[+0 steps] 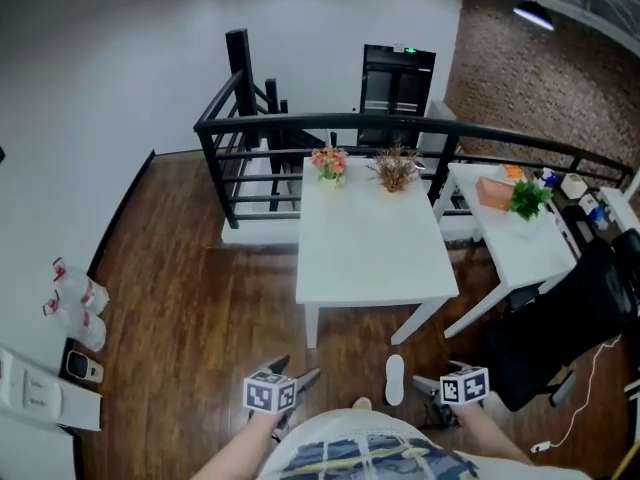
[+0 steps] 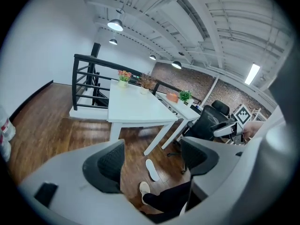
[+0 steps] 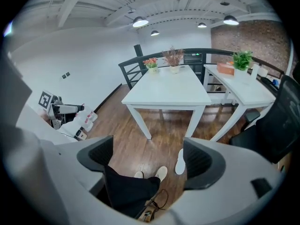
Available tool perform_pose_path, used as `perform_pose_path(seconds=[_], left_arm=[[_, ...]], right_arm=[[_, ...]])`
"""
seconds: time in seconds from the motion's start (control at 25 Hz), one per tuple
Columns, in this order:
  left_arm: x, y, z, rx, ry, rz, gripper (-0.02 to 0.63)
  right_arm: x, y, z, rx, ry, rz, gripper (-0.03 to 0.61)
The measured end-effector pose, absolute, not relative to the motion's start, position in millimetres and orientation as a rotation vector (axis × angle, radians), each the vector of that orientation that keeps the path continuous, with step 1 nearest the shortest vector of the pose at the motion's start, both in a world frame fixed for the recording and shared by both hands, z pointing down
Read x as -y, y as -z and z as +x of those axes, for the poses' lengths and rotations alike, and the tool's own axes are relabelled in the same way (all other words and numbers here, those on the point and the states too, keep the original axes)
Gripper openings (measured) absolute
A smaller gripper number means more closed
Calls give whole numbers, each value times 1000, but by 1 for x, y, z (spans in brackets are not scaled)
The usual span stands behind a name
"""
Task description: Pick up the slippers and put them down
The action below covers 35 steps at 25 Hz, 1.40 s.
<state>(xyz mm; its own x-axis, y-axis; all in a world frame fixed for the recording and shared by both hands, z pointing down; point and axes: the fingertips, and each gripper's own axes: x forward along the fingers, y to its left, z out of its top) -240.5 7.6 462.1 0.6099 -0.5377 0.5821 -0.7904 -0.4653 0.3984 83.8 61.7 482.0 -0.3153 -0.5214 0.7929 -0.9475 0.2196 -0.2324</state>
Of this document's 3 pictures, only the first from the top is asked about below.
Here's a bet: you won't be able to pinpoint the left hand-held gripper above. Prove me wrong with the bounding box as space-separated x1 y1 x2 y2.
242 354 322 430

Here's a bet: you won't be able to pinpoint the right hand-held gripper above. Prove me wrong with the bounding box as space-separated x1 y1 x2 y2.
412 359 491 409

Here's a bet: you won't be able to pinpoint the person's right forearm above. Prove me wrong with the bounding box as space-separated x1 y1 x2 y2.
455 390 532 467

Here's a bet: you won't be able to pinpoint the person's left forearm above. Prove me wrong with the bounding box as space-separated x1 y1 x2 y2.
191 409 287 480

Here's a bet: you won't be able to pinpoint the person's printed white shirt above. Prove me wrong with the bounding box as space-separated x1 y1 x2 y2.
256 407 594 480

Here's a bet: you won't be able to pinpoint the black office chair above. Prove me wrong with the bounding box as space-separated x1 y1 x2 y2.
473 227 640 413

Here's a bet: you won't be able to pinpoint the narrow white table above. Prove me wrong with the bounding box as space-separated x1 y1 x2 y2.
432 161 579 340

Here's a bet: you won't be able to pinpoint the large white table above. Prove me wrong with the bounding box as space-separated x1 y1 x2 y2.
295 156 460 351

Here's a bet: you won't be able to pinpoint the green potted plant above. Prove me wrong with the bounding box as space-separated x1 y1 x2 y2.
508 179 554 224

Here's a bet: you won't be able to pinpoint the dried brown plant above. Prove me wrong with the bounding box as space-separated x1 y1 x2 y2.
366 140 424 195

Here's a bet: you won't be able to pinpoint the orange flowers in white pot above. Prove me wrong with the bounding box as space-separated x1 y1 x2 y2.
309 146 350 190

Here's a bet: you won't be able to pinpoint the beige device with black screen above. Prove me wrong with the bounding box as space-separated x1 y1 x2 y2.
65 349 105 384

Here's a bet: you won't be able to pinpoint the white tissue box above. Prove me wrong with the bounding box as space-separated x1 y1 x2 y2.
559 173 589 199

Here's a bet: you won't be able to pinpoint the black metal railing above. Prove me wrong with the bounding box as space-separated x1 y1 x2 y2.
193 28 634 230

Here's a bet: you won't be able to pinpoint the white appliance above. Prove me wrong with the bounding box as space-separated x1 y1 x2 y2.
0 343 103 433

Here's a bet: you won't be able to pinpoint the black double door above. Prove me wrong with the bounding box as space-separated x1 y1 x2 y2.
356 43 437 148

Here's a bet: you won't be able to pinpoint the black pendant lamp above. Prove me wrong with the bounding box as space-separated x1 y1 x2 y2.
512 0 556 32

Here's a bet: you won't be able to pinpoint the white cable with charger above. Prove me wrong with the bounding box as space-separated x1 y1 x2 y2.
529 333 622 453

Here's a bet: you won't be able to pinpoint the clear water jug red handle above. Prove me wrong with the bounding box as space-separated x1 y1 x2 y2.
41 290 108 353
51 256 111 315

